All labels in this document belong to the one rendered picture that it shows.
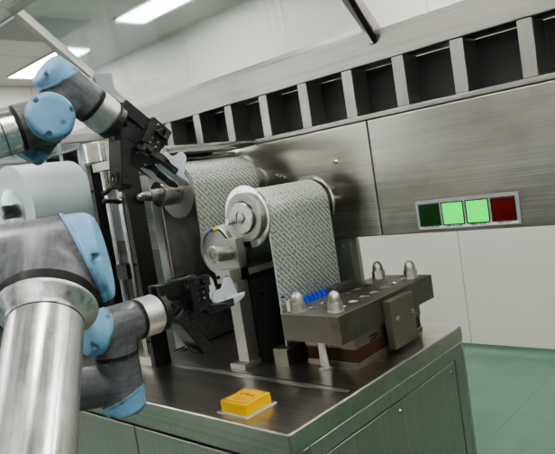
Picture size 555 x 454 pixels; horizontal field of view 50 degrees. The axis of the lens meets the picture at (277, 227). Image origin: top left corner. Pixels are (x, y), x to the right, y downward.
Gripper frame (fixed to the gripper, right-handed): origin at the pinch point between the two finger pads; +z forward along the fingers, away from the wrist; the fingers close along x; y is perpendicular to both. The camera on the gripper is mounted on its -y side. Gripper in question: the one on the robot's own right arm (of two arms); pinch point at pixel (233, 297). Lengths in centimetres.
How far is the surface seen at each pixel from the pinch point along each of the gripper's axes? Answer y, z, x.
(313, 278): -1.9, 26.7, -0.2
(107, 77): 61, 17, 57
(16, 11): 90, 11, 92
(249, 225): 14.1, 11.5, 3.6
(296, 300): -3.3, 11.3, -7.7
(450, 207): 11, 45, -29
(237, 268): 4.5, 8.9, 7.1
